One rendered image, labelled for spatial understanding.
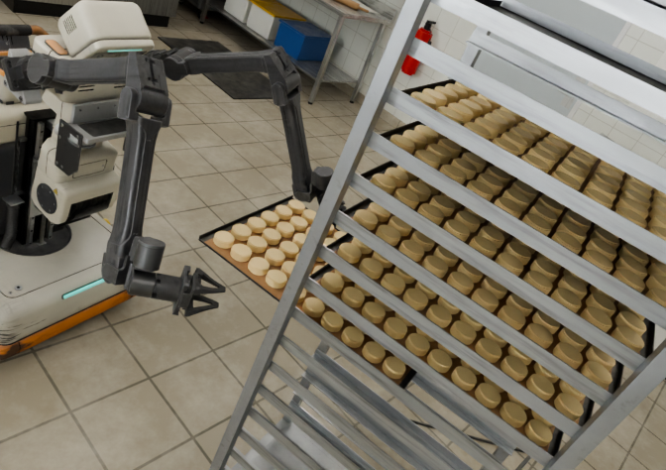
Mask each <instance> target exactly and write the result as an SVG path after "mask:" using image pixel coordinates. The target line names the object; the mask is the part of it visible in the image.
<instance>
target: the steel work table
mask: <svg viewBox="0 0 666 470"><path fill-rule="evenodd" d="M209 1H210V0H204V3H203V7H202V12H201V16H200V22H199V23H201V24H204V22H205V18H206V13H207V9H208V5H209V6H210V7H212V8H213V9H215V10H216V11H218V12H219V13H220V14H222V15H223V16H225V17H226V18H227V19H229V20H230V21H232V22H233V23H234V24H236V25H237V26H239V27H240V28H241V29H243V30H244V31H246V32H247V33H249V34H250V35H251V36H253V37H254V38H256V39H257V40H258V41H260V42H261V43H263V44H264V45H265V46H267V47H268V48H270V49H273V48H274V47H275V45H274V42H275V41H272V40H267V39H265V38H264V37H262V36H261V35H260V34H258V33H257V32H255V31H254V30H252V29H251V28H250V27H248V26H247V23H242V22H241V21H239V20H238V19H237V18H235V17H234V16H232V15H231V14H230V13H228V12H227V11H226V10H224V6H225V5H221V4H214V3H209ZM314 1H316V2H317V3H319V4H321V5H322V6H324V7H326V8H327V9H329V10H331V11H332V12H334V13H336V14H337V15H339V17H338V20H337V23H336V26H335V28H334V31H333V34H332V37H331V39H330V42H329V45H328V48H327V50H326V53H325V56H324V59H323V61H315V60H296V59H294V58H293V57H291V56H290V55H288V57H289V58H290V60H291V62H292V63H293V65H294V66H295V67H297V68H298V69H300V70H301V71H303V72H304V73H305V74H307V75H308V76H310V77H311V78H312V79H314V80H315V82H314V85H313V88H312V90H311V93H310V96H309V99H308V104H310V105H312V103H313V102H314V99H315V97H316V94H317V91H318V89H319V86H320V83H321V82H342V83H356V86H355V88H354V91H353V93H352V96H351V98H350V103H354V101H355V100H356V98H357V95H358V93H359V90H360V88H361V85H362V83H363V81H364V78H365V76H366V73H367V71H368V68H369V66H370V63H371V61H372V59H373V56H374V54H375V51H376V49H377V46H378V44H379V42H380V39H381V37H382V34H383V32H384V29H385V27H386V25H391V23H392V20H393V18H394V15H395V13H396V10H394V9H393V8H392V7H390V6H388V5H387V4H385V3H383V2H381V1H379V0H358V1H359V2H361V3H362V4H364V5H365V6H367V7H368V8H370V9H371V10H373V11H375V12H376V14H375V13H371V12H369V13H366V12H364V11H362V10H359V9H358V11H356V10H354V9H352V8H350V7H347V6H345V5H343V4H341V3H339V2H336V1H334V0H314ZM345 18H347V19H354V20H360V21H367V22H374V23H380V27H379V29H378V32H377V34H376V37H375V39H374V41H373V44H372V46H371V49H370V51H369V54H368V56H367V59H366V61H365V64H364V66H363V69H362V71H361V74H360V76H359V78H358V80H356V79H355V78H353V77H352V76H351V75H349V74H348V73H346V72H345V71H343V70H342V69H340V68H339V67H337V66H336V65H334V64H333V63H331V62H330V61H329V60H330V57H331V54H332V52H333V49H334V46H335V44H336V41H337V38H338V36H339V33H340V30H341V27H342V25H343V22H344V19H345Z"/></svg>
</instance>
